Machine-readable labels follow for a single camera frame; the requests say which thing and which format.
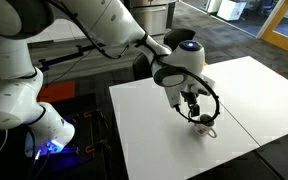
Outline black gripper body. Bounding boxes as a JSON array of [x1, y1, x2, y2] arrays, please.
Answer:
[[180, 89, 200, 106]]

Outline grey marker with black cap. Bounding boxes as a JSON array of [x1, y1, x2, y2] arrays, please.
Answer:
[[200, 113, 213, 123]]

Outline black office chair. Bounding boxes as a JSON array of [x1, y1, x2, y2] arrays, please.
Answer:
[[163, 28, 197, 52], [131, 53, 154, 81]]

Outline stainless steel appliance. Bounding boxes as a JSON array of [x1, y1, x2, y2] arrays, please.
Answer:
[[127, 0, 177, 37]]

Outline white storage box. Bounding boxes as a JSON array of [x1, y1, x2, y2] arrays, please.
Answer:
[[216, 0, 248, 22]]

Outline orange door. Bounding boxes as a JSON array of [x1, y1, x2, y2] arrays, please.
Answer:
[[259, 0, 288, 56]]

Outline orange floor mat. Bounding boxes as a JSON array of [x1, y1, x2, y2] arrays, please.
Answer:
[[36, 79, 77, 104]]

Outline white cabinets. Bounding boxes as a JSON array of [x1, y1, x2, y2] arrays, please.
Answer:
[[27, 18, 87, 44]]

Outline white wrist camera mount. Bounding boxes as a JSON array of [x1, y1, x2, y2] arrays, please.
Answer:
[[165, 87, 182, 110]]

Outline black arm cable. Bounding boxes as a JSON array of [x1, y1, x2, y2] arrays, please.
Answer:
[[47, 0, 221, 125]]

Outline black camera stand bar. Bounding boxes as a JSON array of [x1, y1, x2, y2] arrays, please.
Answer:
[[38, 43, 100, 73]]

